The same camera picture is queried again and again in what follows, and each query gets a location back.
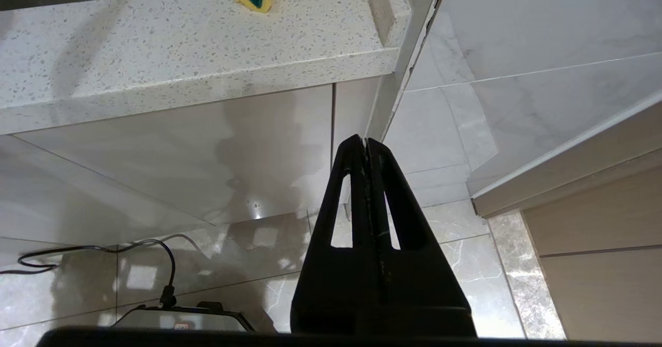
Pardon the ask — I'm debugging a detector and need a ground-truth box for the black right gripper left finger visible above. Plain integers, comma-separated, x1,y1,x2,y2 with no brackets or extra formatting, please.
291,135,386,335

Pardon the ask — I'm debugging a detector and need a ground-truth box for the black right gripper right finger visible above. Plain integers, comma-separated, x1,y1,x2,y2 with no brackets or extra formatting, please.
365,138,476,336

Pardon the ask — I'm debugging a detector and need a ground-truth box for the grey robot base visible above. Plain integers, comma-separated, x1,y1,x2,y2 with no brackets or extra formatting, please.
110,300,255,333

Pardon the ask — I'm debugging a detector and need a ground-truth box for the beige wooden cabinet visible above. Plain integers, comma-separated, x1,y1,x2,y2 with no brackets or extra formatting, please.
471,91,662,347

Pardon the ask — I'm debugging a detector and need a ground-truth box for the white counter cabinet front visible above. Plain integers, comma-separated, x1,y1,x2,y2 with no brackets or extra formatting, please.
0,76,396,247

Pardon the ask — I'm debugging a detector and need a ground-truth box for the black floor power cable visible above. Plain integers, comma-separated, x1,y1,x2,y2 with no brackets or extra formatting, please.
0,239,179,309

